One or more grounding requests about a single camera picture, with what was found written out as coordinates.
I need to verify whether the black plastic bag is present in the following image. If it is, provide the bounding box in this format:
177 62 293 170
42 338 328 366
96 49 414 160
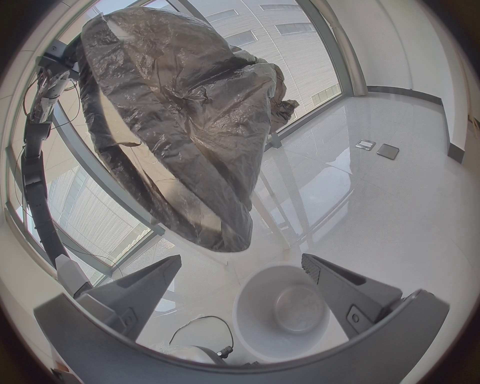
80 7 301 253

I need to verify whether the white trash bin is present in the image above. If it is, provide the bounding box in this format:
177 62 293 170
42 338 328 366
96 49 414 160
232 264 331 365

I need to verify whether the black cable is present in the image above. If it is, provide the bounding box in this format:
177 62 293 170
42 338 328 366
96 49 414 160
169 316 235 355

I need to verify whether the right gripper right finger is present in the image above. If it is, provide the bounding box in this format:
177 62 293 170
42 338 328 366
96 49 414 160
301 253 404 342

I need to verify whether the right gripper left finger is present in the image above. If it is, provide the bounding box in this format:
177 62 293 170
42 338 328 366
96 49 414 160
77 255 183 342

